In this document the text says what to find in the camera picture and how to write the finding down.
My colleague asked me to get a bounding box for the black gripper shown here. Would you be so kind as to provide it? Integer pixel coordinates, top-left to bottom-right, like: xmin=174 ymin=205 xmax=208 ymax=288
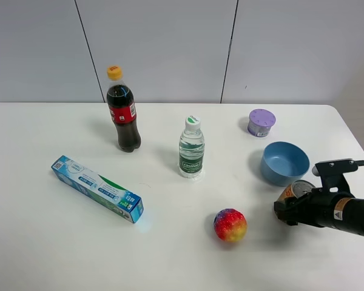
xmin=274 ymin=188 xmax=337 ymax=227

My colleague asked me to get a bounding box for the gold energy drink can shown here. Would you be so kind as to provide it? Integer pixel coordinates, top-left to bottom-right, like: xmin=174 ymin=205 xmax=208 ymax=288
xmin=275 ymin=179 xmax=315 ymax=204

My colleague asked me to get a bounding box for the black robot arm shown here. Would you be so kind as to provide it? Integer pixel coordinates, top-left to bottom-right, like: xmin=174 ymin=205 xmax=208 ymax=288
xmin=274 ymin=188 xmax=364 ymax=236

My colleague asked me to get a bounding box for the blue plastic bowl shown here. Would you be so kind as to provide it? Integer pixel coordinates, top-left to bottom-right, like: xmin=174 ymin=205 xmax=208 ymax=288
xmin=260 ymin=141 xmax=310 ymax=187

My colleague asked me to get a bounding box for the rainbow bumpy ball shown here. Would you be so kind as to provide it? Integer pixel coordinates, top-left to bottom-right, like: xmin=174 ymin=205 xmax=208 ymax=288
xmin=213 ymin=209 xmax=248 ymax=243

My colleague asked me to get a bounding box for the purple lidded small container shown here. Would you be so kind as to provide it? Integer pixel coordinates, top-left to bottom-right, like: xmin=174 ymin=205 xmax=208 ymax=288
xmin=247 ymin=109 xmax=276 ymax=138

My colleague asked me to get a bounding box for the clear water bottle green label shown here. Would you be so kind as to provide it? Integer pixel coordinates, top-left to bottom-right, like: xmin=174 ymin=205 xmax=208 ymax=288
xmin=178 ymin=115 xmax=205 ymax=178

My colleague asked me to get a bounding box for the cola bottle yellow cap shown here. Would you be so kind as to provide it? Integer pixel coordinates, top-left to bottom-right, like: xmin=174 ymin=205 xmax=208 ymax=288
xmin=106 ymin=65 xmax=141 ymax=152

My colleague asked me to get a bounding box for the blue toothpaste box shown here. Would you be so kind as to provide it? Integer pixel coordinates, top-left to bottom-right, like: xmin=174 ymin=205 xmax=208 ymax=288
xmin=51 ymin=155 xmax=144 ymax=224

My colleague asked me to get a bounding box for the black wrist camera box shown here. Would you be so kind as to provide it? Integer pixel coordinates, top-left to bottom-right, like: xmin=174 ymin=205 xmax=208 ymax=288
xmin=312 ymin=159 xmax=359 ymax=193

